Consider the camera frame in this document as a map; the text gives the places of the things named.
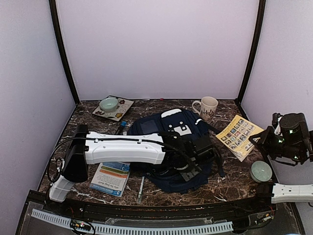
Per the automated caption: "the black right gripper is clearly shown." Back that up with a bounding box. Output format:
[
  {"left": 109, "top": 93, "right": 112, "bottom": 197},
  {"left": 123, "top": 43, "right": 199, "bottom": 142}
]
[{"left": 249, "top": 124, "right": 304, "bottom": 161}]

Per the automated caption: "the navy blue student backpack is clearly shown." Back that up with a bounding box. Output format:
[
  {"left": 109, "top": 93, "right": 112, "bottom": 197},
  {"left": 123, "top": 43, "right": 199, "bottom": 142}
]
[{"left": 127, "top": 108, "right": 225, "bottom": 193}]

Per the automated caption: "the yellow paperback book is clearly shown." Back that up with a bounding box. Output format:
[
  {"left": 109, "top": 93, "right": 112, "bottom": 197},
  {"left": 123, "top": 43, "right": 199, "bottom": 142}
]
[{"left": 216, "top": 115, "right": 264, "bottom": 162}]

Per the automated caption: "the dog reader book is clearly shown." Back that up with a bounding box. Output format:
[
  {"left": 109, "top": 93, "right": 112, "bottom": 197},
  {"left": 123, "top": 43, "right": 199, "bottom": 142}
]
[{"left": 90, "top": 162, "right": 130, "bottom": 197}]

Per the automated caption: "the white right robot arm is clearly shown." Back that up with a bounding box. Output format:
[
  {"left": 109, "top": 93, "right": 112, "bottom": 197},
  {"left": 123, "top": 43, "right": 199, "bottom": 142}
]
[{"left": 249, "top": 126, "right": 313, "bottom": 212}]

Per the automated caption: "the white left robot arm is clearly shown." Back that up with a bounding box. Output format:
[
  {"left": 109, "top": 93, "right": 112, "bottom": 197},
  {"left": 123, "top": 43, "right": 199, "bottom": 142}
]
[{"left": 49, "top": 125, "right": 216, "bottom": 213}]

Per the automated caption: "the pale green bowl right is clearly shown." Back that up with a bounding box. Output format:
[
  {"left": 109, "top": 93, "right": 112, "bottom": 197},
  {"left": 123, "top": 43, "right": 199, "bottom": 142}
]
[{"left": 250, "top": 161, "right": 272, "bottom": 183}]

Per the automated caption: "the clear pen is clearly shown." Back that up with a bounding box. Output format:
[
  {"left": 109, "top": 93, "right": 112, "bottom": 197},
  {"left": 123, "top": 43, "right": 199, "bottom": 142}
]
[{"left": 137, "top": 176, "right": 145, "bottom": 204}]

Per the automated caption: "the cream floral mug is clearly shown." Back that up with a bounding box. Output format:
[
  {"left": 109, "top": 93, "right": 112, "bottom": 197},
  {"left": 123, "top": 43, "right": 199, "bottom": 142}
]
[{"left": 192, "top": 96, "right": 219, "bottom": 122}]

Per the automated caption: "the blue cap black marker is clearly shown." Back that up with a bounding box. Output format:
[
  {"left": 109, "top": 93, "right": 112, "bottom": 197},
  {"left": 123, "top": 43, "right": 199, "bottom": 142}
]
[{"left": 116, "top": 121, "right": 127, "bottom": 135}]

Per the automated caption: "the square floral plate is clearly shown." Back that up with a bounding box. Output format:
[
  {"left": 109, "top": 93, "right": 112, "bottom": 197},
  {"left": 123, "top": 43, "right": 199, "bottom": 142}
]
[{"left": 92, "top": 95, "right": 134, "bottom": 121}]

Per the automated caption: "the pale green bowl on plate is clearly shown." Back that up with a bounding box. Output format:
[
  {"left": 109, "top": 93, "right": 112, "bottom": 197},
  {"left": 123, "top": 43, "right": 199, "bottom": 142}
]
[{"left": 99, "top": 97, "right": 118, "bottom": 113}]

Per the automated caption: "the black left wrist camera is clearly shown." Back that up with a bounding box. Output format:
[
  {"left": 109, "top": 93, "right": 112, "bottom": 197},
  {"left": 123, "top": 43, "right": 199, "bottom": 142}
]
[{"left": 193, "top": 135, "right": 214, "bottom": 161}]

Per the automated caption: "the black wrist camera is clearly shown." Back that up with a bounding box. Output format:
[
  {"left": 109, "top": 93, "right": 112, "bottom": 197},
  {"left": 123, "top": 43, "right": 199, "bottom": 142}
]
[
  {"left": 272, "top": 113, "right": 309, "bottom": 139},
  {"left": 193, "top": 135, "right": 214, "bottom": 161}
]

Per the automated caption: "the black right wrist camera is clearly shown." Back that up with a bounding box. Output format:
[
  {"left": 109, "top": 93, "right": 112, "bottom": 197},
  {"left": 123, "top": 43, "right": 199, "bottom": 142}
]
[{"left": 272, "top": 113, "right": 309, "bottom": 139}]

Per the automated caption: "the black front rail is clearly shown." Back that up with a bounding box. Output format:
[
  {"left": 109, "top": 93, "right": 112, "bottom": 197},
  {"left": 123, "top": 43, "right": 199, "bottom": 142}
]
[{"left": 26, "top": 190, "right": 278, "bottom": 220}]

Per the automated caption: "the grey slotted cable duct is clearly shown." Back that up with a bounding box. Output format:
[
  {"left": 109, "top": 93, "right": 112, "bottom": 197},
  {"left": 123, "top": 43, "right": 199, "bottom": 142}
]
[{"left": 31, "top": 209, "right": 234, "bottom": 235}]

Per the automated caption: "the right black frame post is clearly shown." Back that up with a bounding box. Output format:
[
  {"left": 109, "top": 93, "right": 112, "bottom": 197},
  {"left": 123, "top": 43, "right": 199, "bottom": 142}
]
[{"left": 237, "top": 0, "right": 266, "bottom": 104}]

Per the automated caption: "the black frame post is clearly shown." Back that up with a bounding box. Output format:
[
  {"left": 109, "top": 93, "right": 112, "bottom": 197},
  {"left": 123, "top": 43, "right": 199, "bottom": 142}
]
[
  {"left": 237, "top": 0, "right": 266, "bottom": 104},
  {"left": 48, "top": 0, "right": 80, "bottom": 105}
]

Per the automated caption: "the left black frame post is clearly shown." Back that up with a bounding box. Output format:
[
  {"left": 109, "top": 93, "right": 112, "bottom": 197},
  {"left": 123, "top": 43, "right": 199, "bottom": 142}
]
[{"left": 48, "top": 0, "right": 80, "bottom": 105}]

